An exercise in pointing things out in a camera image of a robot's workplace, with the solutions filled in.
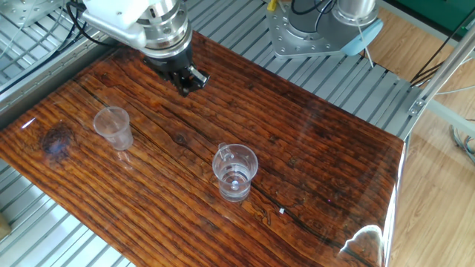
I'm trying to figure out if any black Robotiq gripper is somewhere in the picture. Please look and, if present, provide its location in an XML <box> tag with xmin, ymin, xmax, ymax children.
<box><xmin>142</xmin><ymin>47</ymin><xmax>211</xmax><ymax>98</ymax></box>

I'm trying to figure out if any clear plastic cup with handle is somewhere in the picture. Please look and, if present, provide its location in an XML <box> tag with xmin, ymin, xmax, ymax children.
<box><xmin>212</xmin><ymin>142</ymin><xmax>259</xmax><ymax>203</ymax></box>

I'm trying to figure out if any clear plain plastic cup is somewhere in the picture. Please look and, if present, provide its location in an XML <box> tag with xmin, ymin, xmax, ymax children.
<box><xmin>92</xmin><ymin>106</ymin><xmax>134</xmax><ymax>151</ymax></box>

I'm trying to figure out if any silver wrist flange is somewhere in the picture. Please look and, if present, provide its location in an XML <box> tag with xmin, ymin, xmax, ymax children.
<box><xmin>139</xmin><ymin>0</ymin><xmax>194</xmax><ymax>59</ymax></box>

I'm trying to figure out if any glossy wood grain board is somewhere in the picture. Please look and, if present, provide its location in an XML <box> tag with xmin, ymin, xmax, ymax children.
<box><xmin>0</xmin><ymin>31</ymin><xmax>405</xmax><ymax>267</ymax></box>

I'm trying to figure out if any white zip tie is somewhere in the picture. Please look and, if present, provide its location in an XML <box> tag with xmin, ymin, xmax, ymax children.
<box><xmin>355</xmin><ymin>18</ymin><xmax>375</xmax><ymax>68</ymax></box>

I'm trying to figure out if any perforated silver plate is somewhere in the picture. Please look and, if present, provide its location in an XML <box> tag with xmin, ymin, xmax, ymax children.
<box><xmin>0</xmin><ymin>0</ymin><xmax>66</xmax><ymax>29</ymax></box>

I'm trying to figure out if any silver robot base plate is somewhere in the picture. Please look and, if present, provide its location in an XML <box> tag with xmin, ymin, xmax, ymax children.
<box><xmin>265</xmin><ymin>3</ymin><xmax>352</xmax><ymax>59</ymax></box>

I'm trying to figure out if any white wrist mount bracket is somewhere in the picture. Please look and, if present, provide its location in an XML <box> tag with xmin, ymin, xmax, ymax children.
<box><xmin>80</xmin><ymin>0</ymin><xmax>157</xmax><ymax>50</ymax></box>

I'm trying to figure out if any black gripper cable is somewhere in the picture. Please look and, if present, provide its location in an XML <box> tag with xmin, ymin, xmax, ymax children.
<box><xmin>65</xmin><ymin>0</ymin><xmax>123</xmax><ymax>48</ymax></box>

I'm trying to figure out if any aluminium table rail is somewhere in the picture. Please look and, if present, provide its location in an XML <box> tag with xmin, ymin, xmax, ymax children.
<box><xmin>0</xmin><ymin>27</ymin><xmax>123</xmax><ymax>129</ymax></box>

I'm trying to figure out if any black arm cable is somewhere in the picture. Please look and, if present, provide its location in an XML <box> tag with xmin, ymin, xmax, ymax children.
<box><xmin>290</xmin><ymin>0</ymin><xmax>335</xmax><ymax>33</ymax></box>

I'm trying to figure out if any thin black cable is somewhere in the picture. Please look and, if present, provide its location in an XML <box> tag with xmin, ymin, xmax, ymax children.
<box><xmin>0</xmin><ymin>22</ymin><xmax>90</xmax><ymax>96</ymax></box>

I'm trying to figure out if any black floor cable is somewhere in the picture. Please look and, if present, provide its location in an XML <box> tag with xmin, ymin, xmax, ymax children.
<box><xmin>410</xmin><ymin>7</ymin><xmax>475</xmax><ymax>88</ymax></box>

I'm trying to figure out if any aluminium frame post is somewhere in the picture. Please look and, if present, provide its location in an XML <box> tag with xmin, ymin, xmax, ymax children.
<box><xmin>407</xmin><ymin>27</ymin><xmax>475</xmax><ymax>118</ymax></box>

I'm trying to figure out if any white cable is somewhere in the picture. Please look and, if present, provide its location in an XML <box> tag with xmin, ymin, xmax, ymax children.
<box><xmin>433</xmin><ymin>85</ymin><xmax>475</xmax><ymax>96</ymax></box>

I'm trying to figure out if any grey frame crossbar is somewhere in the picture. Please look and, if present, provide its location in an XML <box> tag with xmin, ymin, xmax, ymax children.
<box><xmin>426</xmin><ymin>99</ymin><xmax>475</xmax><ymax>138</ymax></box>

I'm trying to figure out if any coloured cable bundle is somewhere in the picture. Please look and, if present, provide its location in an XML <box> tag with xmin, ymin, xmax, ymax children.
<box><xmin>451</xmin><ymin>118</ymin><xmax>475</xmax><ymax>164</ymax></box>

